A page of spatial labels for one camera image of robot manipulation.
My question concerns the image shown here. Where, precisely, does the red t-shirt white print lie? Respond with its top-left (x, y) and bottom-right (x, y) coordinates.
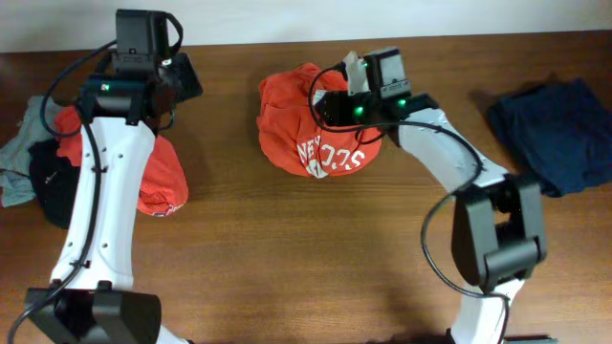
top-left (256, 63), bottom-right (382, 179)

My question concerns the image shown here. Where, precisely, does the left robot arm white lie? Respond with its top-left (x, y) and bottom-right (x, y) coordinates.
top-left (22, 9), bottom-right (202, 344)

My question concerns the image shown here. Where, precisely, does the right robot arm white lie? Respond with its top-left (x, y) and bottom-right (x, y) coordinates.
top-left (308, 47), bottom-right (547, 343)

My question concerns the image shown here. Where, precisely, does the red crumpled t-shirt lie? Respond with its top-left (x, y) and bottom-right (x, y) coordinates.
top-left (53, 106), bottom-right (188, 217)

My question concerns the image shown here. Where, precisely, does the black garment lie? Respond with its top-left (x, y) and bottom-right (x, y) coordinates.
top-left (28, 140), bottom-right (80, 229)

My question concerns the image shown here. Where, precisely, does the grey t-shirt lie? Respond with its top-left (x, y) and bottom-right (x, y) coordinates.
top-left (1, 96), bottom-right (53, 207)

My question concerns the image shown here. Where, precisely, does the folded navy blue garment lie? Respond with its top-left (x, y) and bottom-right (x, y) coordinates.
top-left (486, 78), bottom-right (611, 198)

